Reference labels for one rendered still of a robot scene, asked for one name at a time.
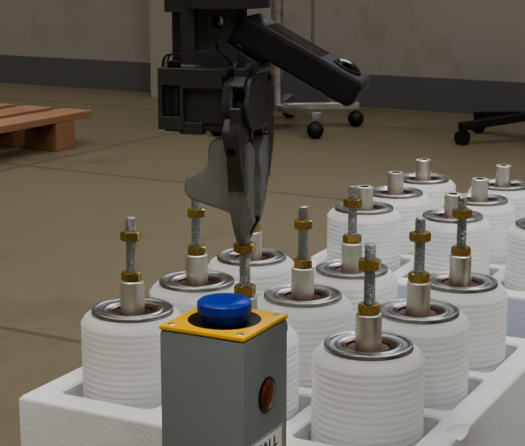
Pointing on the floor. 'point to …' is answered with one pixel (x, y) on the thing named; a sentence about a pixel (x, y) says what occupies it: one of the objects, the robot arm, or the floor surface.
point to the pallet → (17, 128)
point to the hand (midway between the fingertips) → (251, 226)
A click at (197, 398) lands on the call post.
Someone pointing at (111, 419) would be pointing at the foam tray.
